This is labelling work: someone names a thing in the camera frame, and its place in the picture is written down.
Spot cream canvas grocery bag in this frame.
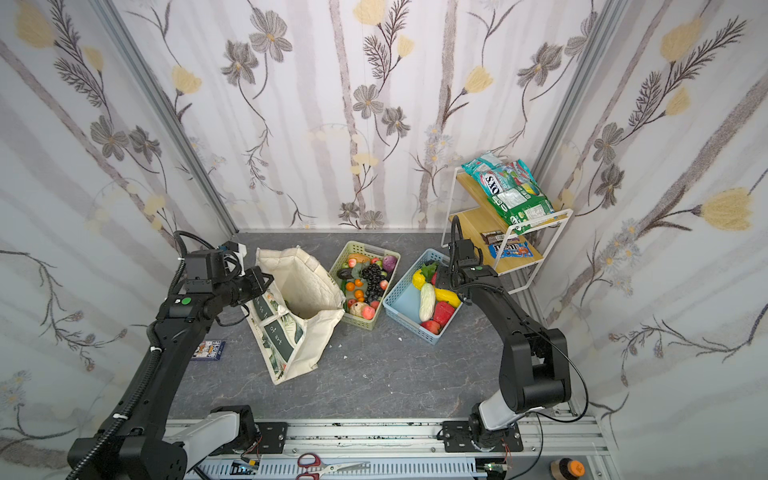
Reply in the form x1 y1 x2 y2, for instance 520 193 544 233
248 247 344 385

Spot light blue plastic basket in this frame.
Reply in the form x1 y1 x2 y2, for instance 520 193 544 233
383 249 463 345

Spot light green plastic basket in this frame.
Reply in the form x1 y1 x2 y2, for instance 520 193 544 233
330 241 401 331

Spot pink toy peach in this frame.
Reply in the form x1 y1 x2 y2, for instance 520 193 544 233
361 305 376 321

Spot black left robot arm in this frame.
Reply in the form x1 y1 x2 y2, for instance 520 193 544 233
67 267 274 479

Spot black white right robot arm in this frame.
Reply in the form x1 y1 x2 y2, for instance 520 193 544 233
444 239 572 449

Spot brown candy bag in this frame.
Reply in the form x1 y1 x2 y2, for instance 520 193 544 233
481 231 521 245

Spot green snack bag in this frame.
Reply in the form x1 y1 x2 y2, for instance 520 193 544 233
461 152 555 233

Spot yellow toy lemon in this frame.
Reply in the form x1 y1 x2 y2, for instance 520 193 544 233
411 269 427 290

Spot white metal wooden shelf rack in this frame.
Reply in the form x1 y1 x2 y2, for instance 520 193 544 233
441 167 574 294

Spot purple toy cabbage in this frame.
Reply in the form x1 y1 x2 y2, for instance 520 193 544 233
382 255 398 273

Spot blue playing cards box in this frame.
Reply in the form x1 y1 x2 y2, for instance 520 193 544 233
192 340 226 361

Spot black toy grapes bunch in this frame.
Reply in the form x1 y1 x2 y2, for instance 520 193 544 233
360 263 389 303

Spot beige toy garlic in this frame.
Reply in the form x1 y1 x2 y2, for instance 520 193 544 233
349 302 367 317

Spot black corrugated cable conduit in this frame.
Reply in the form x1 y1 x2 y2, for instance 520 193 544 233
64 347 163 480

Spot red handled scissors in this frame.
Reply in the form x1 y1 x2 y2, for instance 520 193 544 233
295 453 370 480

